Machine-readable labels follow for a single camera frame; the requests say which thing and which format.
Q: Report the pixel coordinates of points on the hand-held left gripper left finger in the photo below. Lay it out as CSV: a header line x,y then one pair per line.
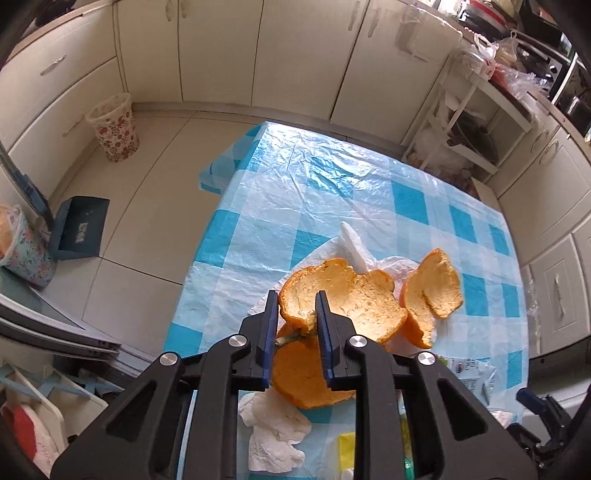
x,y
270,337

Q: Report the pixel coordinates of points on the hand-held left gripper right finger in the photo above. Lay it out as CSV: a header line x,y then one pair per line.
x,y
324,341

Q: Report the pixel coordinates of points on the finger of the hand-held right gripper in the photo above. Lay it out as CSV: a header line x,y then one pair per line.
x,y
531,401

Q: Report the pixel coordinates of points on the large orange peel with stem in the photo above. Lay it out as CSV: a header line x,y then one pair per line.
x,y
355,300

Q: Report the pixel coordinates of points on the white and green wrapper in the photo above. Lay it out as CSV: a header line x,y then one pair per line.
x,y
471,374

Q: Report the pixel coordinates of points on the crumpled white tissue paper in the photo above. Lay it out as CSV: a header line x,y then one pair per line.
x,y
272,429

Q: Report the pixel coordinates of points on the white plastic bag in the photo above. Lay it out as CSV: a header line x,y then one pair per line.
x,y
355,244

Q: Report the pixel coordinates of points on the cream drawer unit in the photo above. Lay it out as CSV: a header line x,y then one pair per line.
x,y
561,295

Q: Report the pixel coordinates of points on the yellow packet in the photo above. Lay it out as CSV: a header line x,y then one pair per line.
x,y
347,454

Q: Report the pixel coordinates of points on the small curved orange peel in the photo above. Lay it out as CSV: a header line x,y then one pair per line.
x,y
431,295

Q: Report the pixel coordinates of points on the blue white checked tablecloth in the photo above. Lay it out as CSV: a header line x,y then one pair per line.
x,y
332,184

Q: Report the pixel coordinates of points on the blue dustpan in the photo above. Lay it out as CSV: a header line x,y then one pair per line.
x,y
78,228

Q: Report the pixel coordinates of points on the dark pan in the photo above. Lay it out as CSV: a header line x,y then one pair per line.
x,y
475,134

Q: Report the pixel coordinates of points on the floral waste basket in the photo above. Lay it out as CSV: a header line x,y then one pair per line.
x,y
113,129

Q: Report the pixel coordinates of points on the white and red cloth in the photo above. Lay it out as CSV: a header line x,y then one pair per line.
x,y
27,434

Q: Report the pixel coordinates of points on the white corner shelf rack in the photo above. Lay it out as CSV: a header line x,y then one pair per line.
x,y
466,115

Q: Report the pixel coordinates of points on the cream cabinet row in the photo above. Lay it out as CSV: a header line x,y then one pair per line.
x,y
277,50

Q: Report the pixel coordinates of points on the clear plastic bags on counter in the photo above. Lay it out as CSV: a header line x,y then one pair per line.
x,y
512,69

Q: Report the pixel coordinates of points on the black microwave oven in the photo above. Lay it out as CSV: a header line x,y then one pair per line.
x,y
551,69

